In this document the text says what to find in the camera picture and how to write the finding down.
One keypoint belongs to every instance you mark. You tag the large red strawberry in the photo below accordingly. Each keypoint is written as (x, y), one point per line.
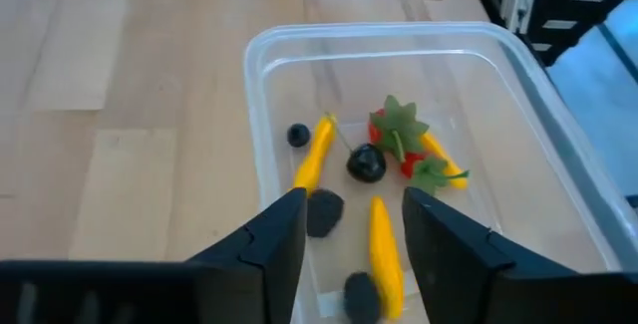
(396, 124)

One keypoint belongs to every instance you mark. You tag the yellow pepper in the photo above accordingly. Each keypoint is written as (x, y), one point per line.
(386, 254)
(314, 157)
(438, 150)

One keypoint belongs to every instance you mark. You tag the small blackberry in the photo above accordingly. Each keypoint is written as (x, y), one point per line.
(361, 298)

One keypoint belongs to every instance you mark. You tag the small red strawberry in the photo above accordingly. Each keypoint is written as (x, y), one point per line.
(410, 163)

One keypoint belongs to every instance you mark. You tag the dark cherry with stem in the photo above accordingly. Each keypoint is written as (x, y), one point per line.
(366, 163)

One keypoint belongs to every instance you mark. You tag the small blueberry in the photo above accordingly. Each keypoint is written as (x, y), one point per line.
(298, 134)

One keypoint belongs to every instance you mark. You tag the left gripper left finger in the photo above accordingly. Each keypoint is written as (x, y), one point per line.
(279, 264)

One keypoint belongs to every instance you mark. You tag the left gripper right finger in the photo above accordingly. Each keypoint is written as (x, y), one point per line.
(448, 264)

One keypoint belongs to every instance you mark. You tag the clear plastic container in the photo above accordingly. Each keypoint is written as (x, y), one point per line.
(498, 114)

